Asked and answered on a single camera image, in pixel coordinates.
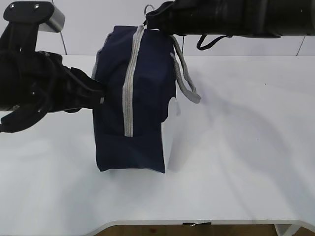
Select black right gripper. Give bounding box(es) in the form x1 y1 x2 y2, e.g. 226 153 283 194
145 0 245 35

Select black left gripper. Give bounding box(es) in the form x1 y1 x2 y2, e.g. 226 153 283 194
0 23 105 133

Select navy blue lunch bag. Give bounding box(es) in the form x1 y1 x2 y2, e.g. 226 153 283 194
92 23 201 173

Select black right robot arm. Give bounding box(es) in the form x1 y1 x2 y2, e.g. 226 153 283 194
146 0 315 38

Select black tape on table edge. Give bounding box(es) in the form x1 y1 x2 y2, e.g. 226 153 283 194
182 222 212 227

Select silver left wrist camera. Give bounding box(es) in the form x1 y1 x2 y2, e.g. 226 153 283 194
3 1 66 33

